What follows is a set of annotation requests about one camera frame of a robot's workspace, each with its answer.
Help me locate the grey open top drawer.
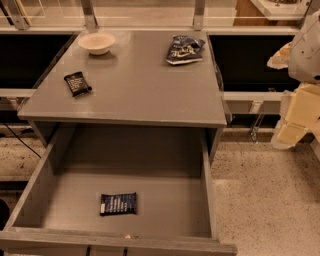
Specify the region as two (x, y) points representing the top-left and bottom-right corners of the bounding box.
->
(0, 125), (237, 256)

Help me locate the black floor cable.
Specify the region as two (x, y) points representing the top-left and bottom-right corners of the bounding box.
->
(0, 121), (42, 159)

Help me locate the wooden furniture top right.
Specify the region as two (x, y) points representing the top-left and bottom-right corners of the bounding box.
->
(233, 0), (313, 27)

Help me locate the black snack bar wrapper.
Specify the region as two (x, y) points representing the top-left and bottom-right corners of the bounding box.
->
(64, 71), (92, 97)

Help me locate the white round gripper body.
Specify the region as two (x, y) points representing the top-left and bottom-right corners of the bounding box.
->
(288, 10), (320, 84)

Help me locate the metal railing frame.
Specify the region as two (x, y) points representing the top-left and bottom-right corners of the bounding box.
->
(0, 0), (320, 34)

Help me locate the dark blue rxbar wrapper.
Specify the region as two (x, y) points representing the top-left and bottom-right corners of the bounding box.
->
(100, 193), (137, 216)

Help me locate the grey cabinet counter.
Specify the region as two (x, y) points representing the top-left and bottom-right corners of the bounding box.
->
(18, 30), (226, 155)

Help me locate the white paper bowl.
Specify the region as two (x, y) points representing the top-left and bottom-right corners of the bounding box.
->
(78, 33), (116, 55)

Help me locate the blue crumpled chip bag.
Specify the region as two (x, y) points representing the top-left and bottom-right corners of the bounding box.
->
(166, 35), (206, 65)

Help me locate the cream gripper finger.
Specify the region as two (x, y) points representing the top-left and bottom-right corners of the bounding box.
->
(271, 83), (320, 149)
(267, 42), (291, 69)

